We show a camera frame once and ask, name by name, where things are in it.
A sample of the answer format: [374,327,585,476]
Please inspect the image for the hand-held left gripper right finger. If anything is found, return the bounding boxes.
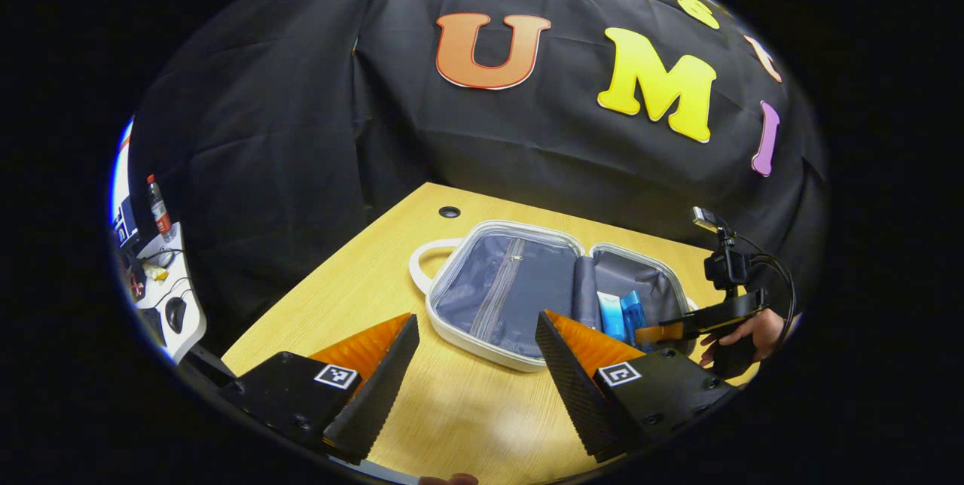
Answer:
[535,310,740,464]

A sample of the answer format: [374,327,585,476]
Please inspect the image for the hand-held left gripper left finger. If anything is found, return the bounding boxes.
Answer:
[218,313,421,465]

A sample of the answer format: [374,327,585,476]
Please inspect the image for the blue capped bottle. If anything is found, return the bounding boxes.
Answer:
[621,290,651,349]

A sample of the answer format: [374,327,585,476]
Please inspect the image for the small light blue tube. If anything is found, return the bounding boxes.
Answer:
[596,291,628,342]

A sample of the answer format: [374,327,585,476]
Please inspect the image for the white grey suitcase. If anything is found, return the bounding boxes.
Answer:
[409,220,697,374]

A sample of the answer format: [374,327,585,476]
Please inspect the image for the white side desk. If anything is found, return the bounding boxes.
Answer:
[113,221,208,364]

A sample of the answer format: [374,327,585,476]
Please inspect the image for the black backdrop cloth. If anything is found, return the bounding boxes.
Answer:
[127,0,829,354]

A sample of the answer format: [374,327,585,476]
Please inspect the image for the red label drink bottle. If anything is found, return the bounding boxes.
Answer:
[146,174,173,239]

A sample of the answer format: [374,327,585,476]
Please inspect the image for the black cable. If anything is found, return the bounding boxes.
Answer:
[734,233,798,343]

